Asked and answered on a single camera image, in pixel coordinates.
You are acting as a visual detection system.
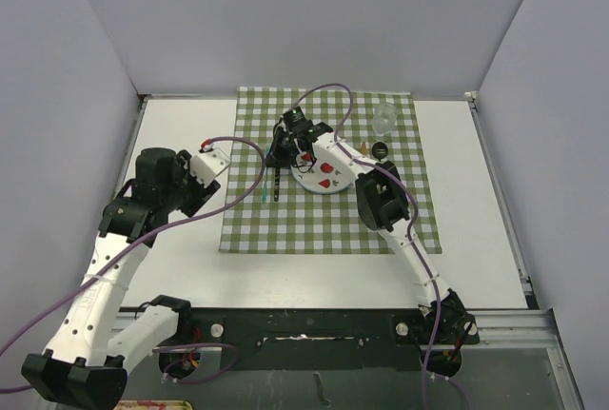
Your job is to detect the green white checkered tablecloth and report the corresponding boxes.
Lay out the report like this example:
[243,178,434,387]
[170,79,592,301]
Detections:
[219,87,442,254]

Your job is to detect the silver fork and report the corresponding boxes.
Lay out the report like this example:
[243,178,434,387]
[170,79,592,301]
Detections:
[273,167,281,202]

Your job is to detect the iridescent rainbow fork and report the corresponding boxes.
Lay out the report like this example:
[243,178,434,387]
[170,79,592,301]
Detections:
[261,167,272,204]

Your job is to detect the white plate with strawberries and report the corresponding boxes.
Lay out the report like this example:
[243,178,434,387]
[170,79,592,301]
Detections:
[290,152,352,195]

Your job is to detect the black spoon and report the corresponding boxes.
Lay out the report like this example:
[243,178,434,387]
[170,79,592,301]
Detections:
[371,142,388,161]

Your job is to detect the clear drinking glass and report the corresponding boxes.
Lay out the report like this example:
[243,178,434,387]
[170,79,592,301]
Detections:
[372,103,398,140]

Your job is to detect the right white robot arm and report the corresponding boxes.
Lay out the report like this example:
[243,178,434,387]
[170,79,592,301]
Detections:
[266,107,479,344]

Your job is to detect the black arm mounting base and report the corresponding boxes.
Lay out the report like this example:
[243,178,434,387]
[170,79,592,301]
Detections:
[158,308,480,379]

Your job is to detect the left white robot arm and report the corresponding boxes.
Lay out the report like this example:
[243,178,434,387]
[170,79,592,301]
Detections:
[22,147,230,409]

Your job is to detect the yellow rimmed tray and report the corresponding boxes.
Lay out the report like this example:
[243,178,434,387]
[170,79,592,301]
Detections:
[114,400,193,410]

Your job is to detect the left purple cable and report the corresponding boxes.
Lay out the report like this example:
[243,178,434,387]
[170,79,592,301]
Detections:
[0,136,267,392]

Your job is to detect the purple cable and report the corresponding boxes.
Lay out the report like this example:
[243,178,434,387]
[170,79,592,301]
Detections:
[294,82,472,410]
[0,136,267,392]

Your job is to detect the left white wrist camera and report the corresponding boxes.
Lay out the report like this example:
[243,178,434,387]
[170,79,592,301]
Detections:
[188,140,230,186]

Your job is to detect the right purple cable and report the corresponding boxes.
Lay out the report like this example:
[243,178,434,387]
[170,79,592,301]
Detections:
[294,82,472,410]

